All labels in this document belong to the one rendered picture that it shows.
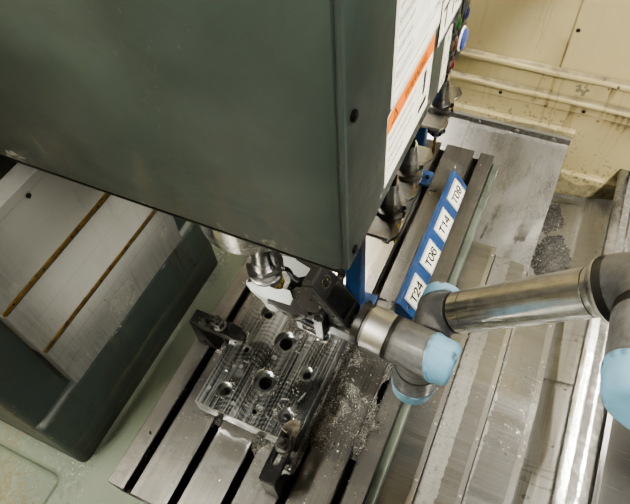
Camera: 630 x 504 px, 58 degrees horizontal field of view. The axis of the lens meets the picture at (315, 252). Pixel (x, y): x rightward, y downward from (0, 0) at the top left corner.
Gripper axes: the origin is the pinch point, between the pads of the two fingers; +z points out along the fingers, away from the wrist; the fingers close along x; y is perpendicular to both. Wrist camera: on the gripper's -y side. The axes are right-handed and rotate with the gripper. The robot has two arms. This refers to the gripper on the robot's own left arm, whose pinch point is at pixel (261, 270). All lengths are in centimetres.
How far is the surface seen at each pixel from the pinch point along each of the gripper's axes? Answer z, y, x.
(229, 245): -2.6, -18.6, -7.8
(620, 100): -45, 26, 105
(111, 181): 8.0, -31.7, -13.3
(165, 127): -3.7, -44.1, -12.2
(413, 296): -19.1, 35.7, 28.1
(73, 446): 40, 58, -37
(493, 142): -16, 47, 97
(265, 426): -6.4, 30.8, -15.9
